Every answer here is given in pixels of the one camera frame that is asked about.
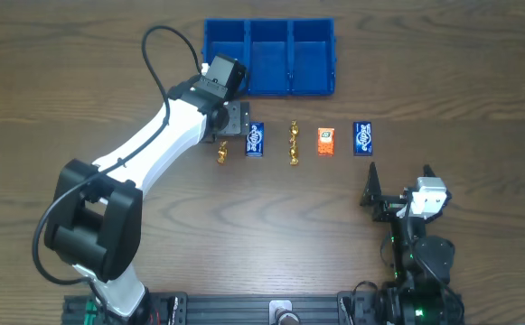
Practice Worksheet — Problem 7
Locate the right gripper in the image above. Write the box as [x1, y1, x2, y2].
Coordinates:
[360, 161, 438, 223]

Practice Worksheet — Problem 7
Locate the blue candy pack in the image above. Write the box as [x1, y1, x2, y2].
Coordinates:
[352, 121, 373, 157]
[245, 121, 265, 158]

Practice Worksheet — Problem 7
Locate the orange candy box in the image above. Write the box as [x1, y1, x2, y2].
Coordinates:
[317, 127, 336, 157]

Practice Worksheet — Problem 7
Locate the blue tray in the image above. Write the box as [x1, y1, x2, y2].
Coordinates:
[202, 17, 337, 97]

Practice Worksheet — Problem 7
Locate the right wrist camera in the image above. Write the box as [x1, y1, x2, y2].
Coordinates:
[408, 176, 449, 216]

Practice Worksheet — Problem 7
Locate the mounting rail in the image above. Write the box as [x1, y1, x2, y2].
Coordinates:
[61, 291, 383, 325]

